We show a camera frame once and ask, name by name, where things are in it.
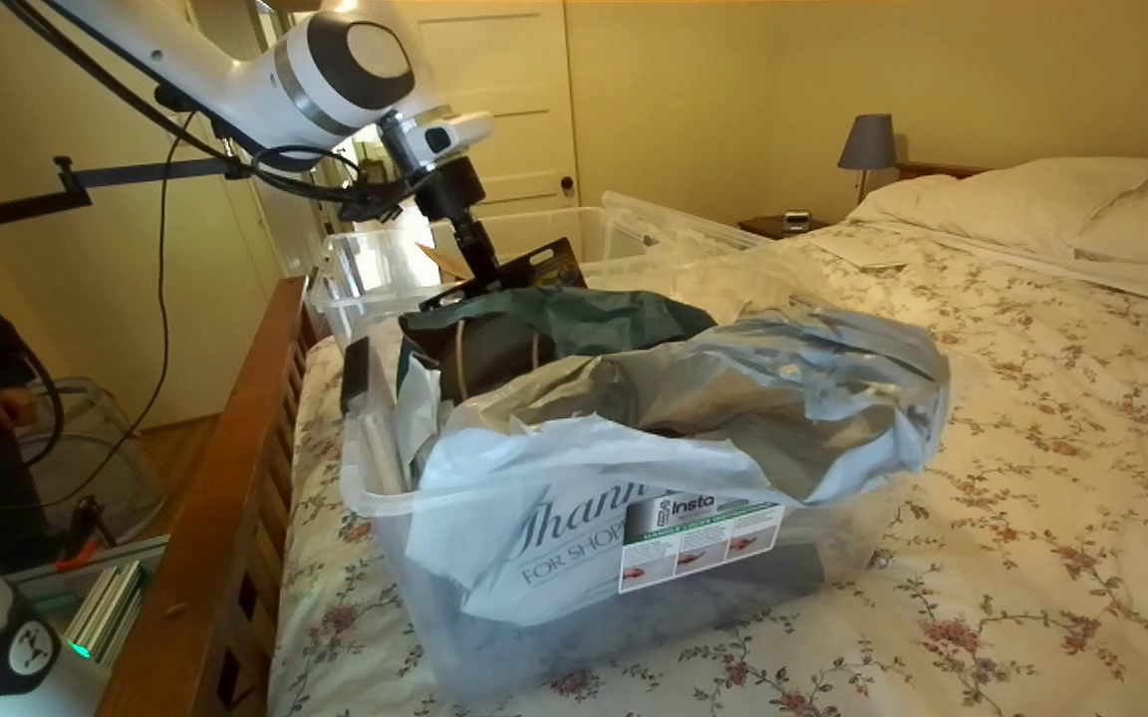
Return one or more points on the white panel door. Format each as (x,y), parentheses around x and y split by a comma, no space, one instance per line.
(508,64)

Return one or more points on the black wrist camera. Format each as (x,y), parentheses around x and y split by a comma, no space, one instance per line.
(373,201)

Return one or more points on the grey bedside lamp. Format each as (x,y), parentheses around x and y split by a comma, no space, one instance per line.
(867,143)

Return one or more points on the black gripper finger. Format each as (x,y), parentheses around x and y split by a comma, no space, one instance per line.
(478,248)

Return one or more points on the small black box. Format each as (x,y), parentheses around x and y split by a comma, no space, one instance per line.
(541,265)

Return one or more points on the grey white plastic bag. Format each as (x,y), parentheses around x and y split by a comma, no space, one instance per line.
(737,402)

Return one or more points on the silver aluminium stand frame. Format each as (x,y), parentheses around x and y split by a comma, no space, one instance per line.
(111,603)

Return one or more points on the bystander hand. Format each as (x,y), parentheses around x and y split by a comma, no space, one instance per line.
(11,410)

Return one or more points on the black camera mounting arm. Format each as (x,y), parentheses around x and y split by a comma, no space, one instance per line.
(151,171)

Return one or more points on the small bedside clock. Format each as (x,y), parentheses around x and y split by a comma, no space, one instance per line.
(799,216)

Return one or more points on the wooden bed footboard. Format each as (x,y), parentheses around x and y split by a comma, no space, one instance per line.
(201,530)

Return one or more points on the dark green cloth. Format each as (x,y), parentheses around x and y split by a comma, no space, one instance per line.
(600,322)

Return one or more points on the dark wooden nightstand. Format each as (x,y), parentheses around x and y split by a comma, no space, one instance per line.
(767,224)

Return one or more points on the clear plastic storage crate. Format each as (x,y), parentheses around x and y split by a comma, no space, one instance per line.
(656,233)
(538,639)

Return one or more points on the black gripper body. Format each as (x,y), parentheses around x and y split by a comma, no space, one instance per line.
(448,190)

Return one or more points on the floral white bedspread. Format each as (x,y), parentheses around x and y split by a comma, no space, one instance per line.
(1065,505)

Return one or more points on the wooden bed headboard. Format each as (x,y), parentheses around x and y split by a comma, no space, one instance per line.
(940,171)

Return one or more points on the dark door knob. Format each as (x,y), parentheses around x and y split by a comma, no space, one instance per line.
(568,186)

